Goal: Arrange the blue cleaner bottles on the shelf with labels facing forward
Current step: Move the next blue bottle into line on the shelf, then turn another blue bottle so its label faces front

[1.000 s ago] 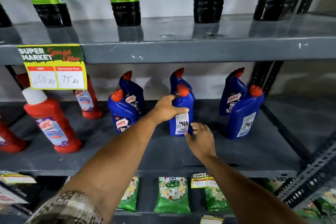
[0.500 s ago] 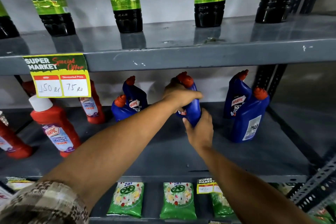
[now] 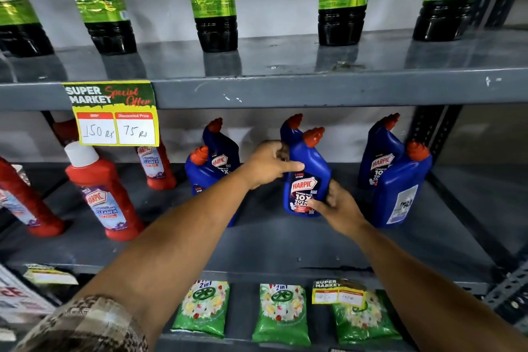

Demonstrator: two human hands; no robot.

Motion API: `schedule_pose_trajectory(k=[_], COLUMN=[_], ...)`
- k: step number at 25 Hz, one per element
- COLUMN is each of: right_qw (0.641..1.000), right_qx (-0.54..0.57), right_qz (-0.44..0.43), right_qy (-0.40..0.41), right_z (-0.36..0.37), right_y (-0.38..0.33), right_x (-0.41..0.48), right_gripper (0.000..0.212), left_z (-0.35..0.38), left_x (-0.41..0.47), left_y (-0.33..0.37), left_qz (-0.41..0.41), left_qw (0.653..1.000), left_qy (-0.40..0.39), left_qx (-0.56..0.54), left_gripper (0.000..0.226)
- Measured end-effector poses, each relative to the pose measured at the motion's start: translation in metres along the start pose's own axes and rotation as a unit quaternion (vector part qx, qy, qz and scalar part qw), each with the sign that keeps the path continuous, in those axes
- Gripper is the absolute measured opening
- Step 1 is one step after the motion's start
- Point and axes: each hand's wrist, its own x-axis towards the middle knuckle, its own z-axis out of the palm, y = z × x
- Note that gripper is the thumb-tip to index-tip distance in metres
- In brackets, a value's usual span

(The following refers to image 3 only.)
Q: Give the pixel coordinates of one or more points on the small yellow green price tag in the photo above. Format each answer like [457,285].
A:
[49,276]
[338,294]

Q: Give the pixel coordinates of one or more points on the grey metal shelf board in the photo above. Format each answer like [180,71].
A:
[288,87]
[268,248]

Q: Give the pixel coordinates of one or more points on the green floral packet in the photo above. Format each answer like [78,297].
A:
[202,310]
[365,323]
[282,318]

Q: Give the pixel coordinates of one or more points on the person's right hand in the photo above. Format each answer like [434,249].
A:
[342,211]

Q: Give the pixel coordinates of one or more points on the white red printed carton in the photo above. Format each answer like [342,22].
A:
[20,298]

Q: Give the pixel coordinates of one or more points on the person's left hand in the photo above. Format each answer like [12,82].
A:
[264,164]

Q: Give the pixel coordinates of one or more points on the red cleaner bottle white cap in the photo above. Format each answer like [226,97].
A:
[105,199]

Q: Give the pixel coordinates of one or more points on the brown patterned shirt sleeve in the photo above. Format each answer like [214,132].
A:
[82,327]

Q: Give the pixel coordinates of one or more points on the person's left forearm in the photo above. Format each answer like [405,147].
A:
[177,240]

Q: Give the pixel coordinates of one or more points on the large yellow green price tag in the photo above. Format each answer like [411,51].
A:
[111,114]

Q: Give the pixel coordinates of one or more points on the person's right forearm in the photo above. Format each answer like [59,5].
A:
[420,294]

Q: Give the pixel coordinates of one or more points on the blue cleaner bottle orange cap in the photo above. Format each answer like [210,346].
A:
[225,147]
[307,182]
[402,191]
[200,176]
[381,153]
[291,129]

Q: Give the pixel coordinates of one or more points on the person's right thumb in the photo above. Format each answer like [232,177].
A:
[318,204]

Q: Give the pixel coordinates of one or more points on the person's left thumb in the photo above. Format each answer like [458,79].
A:
[291,167]

